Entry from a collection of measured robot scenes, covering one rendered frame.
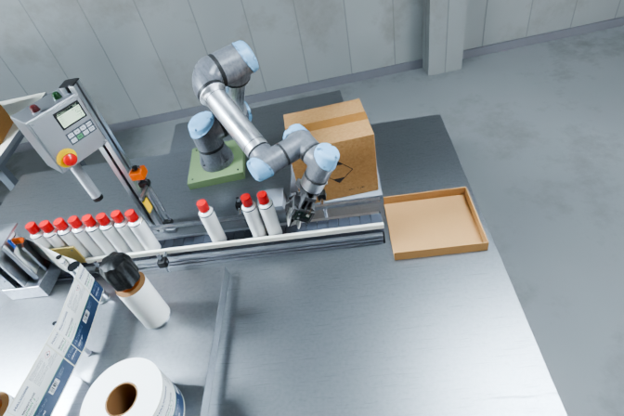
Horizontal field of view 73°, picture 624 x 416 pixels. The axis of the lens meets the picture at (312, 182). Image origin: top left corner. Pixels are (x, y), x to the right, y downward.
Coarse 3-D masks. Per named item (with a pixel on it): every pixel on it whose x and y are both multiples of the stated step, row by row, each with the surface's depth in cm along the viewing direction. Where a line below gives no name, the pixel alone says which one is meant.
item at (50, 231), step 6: (42, 222) 144; (48, 222) 144; (42, 228) 143; (48, 228) 144; (54, 228) 146; (48, 234) 145; (54, 234) 145; (48, 240) 146; (54, 240) 146; (60, 240) 148; (54, 246) 148; (60, 246) 149; (66, 246) 150
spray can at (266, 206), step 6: (258, 192) 137; (264, 192) 136; (258, 198) 135; (264, 198) 135; (258, 204) 138; (264, 204) 137; (270, 204) 138; (264, 210) 137; (270, 210) 138; (264, 216) 140; (270, 216) 140; (276, 216) 142; (264, 222) 143; (270, 222) 142; (276, 222) 143; (270, 228) 144; (276, 228) 144; (270, 234) 146; (276, 234) 146
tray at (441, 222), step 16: (432, 192) 154; (448, 192) 154; (464, 192) 154; (384, 208) 156; (400, 208) 155; (416, 208) 154; (432, 208) 152; (448, 208) 151; (464, 208) 150; (400, 224) 149; (416, 224) 148; (432, 224) 147; (448, 224) 146; (464, 224) 145; (480, 224) 139; (400, 240) 144; (416, 240) 143; (432, 240) 142; (448, 240) 141; (464, 240) 140; (480, 240) 139; (400, 256) 138; (416, 256) 138
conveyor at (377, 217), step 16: (304, 224) 151; (320, 224) 150; (336, 224) 148; (352, 224) 147; (160, 240) 157; (176, 240) 155; (192, 240) 154; (208, 240) 153; (288, 240) 146; (304, 240) 146
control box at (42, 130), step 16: (48, 96) 125; (64, 96) 123; (48, 112) 118; (32, 128) 116; (48, 128) 120; (32, 144) 125; (48, 144) 121; (64, 144) 125; (80, 144) 128; (96, 144) 133; (48, 160) 126; (80, 160) 130
